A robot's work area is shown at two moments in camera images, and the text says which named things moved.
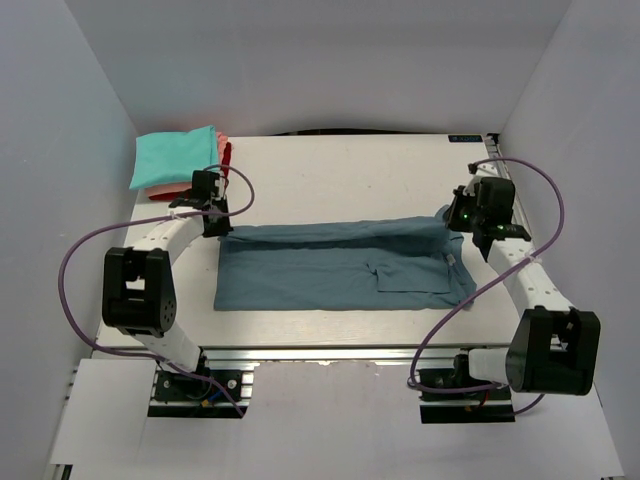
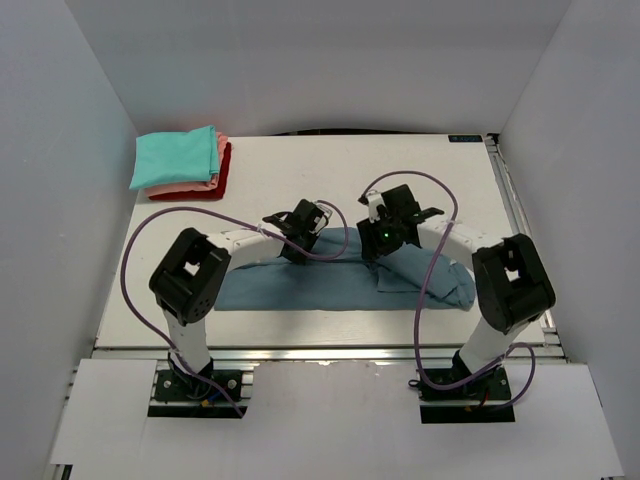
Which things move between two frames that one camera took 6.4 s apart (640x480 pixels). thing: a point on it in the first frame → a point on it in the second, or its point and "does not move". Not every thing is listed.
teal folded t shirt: [164, 158] does not move
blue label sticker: [465, 138] does not move
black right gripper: [451, 216] → [371, 247]
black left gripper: [220, 230] → [296, 258]
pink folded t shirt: [180, 188] does not move
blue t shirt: [342, 265] does not move
